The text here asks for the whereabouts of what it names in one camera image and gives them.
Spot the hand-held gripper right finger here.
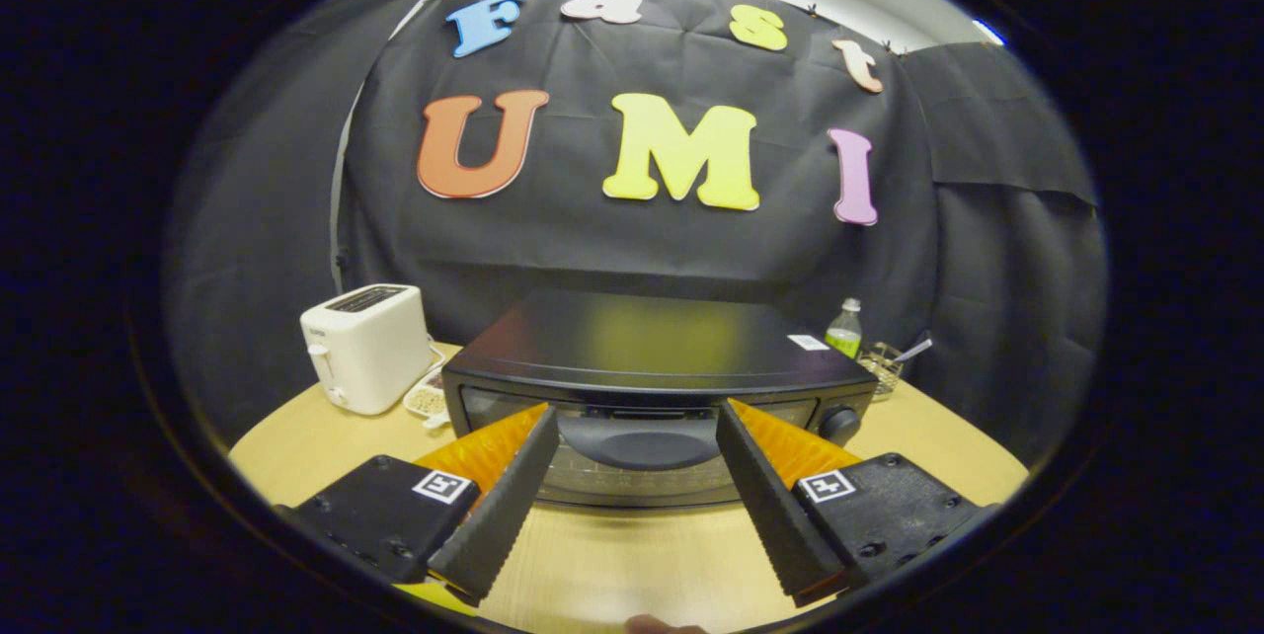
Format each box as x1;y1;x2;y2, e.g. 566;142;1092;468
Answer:
715;398;1000;607

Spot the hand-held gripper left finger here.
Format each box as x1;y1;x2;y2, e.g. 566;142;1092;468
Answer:
275;402;562;607

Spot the black toaster oven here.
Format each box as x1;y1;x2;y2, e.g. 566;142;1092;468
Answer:
441;289;880;510

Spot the white bread toaster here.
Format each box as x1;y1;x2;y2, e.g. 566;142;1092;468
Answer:
300;283;435;416

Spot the white dish of nuts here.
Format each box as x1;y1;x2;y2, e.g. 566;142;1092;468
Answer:
403;362;455;430

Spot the clear plastic bottle green liquid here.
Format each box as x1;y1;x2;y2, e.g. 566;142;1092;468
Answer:
825;297;864;359

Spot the small wire basket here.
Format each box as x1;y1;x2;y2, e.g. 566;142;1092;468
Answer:
857;342;905;402

